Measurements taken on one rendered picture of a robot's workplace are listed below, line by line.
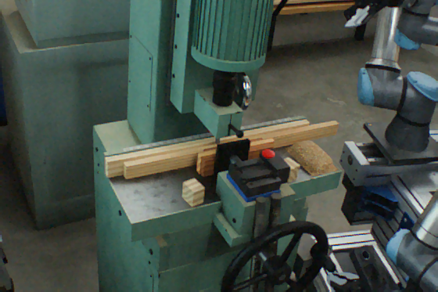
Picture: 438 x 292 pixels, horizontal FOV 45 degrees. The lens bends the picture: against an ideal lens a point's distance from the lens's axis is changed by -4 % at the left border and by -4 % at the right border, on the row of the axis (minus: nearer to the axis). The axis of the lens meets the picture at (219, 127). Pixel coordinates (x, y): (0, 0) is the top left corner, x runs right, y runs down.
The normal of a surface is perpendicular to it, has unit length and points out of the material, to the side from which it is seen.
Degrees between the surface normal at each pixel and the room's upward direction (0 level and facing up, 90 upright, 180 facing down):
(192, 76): 90
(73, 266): 0
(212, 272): 90
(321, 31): 90
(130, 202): 0
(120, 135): 0
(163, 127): 90
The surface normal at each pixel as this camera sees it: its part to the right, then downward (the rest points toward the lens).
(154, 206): 0.11, -0.84
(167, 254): 0.45, 0.51
